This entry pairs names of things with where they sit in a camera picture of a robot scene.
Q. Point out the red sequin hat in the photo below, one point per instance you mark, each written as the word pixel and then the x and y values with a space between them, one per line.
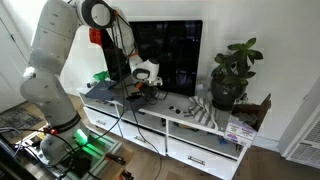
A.
pixel 94 36

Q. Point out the small black shelf device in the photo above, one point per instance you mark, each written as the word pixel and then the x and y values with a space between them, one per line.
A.
pixel 163 122

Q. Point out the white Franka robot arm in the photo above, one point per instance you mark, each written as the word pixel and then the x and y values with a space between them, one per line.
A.
pixel 50 40

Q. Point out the white purple printed carton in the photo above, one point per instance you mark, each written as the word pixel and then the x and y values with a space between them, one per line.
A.
pixel 240 132

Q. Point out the potted plant in black pot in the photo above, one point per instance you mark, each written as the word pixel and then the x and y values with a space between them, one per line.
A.
pixel 226 92

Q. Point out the dark patterned rug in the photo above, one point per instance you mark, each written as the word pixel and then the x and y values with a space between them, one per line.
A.
pixel 16 118

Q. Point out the patterned frame sunglasses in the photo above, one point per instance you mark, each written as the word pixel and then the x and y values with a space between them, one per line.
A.
pixel 174 109

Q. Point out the green plastic container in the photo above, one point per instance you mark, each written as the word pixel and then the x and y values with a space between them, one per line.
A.
pixel 100 76

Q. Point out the white TV stand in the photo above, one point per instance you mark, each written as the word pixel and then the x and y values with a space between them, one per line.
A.
pixel 180 146

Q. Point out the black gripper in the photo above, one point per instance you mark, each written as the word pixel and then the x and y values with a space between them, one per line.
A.
pixel 151 90

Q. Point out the black television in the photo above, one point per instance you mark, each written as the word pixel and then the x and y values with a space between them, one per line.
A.
pixel 176 53

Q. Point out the grey striped white cloth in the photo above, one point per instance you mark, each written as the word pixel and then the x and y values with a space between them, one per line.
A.
pixel 203 113

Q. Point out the white wall vent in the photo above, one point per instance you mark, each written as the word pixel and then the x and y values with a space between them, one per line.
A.
pixel 310 137

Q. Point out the brown cardboard box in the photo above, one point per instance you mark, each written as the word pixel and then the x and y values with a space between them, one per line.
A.
pixel 255 111

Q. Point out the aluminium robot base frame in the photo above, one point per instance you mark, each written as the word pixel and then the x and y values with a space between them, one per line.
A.
pixel 96 160

